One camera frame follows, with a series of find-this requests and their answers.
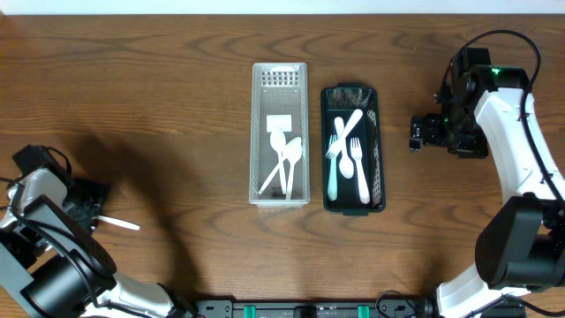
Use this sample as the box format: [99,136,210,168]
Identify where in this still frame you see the white spoon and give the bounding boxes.
[258,146,288,194]
[334,117,354,178]
[270,128,287,194]
[95,216,140,231]

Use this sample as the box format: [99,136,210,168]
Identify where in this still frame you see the white fork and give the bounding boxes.
[326,109,364,159]
[350,137,371,204]

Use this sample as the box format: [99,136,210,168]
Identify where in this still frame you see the pale green plastic fork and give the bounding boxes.
[327,156,337,201]

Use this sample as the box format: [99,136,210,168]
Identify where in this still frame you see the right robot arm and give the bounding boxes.
[409,48,564,317]

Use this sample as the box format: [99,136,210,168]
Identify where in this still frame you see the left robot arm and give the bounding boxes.
[1,145,198,317]

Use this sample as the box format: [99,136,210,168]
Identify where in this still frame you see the black plastic basket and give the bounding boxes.
[320,83,386,216]

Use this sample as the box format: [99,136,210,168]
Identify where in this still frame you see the white label in basket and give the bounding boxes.
[266,115,292,133]

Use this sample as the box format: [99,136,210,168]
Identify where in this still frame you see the clear plastic basket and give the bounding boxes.
[249,63,310,208]

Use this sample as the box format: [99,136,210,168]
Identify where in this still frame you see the left black cable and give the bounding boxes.
[0,176,151,318]

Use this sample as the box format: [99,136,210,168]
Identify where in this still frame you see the black cable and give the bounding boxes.
[441,29,565,204]
[0,176,151,318]

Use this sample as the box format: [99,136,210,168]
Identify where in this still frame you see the right black cable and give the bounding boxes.
[441,29,565,204]

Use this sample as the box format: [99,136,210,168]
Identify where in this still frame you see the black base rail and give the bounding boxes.
[191,292,441,318]

